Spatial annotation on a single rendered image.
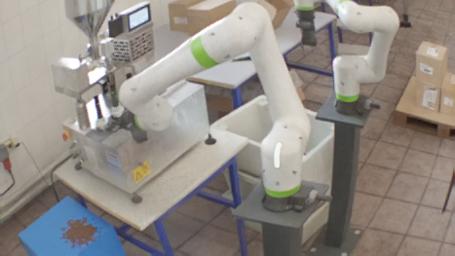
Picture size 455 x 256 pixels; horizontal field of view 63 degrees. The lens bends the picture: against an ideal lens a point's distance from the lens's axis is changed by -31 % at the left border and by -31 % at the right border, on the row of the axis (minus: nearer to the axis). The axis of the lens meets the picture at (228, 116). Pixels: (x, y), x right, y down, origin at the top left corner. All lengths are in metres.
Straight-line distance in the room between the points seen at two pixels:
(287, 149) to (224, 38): 0.38
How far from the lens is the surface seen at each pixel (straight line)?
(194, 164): 2.28
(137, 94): 1.62
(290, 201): 1.65
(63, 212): 2.41
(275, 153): 1.54
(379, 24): 1.84
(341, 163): 2.36
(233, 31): 1.40
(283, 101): 1.65
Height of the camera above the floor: 1.99
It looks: 28 degrees down
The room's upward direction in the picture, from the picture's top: 7 degrees counter-clockwise
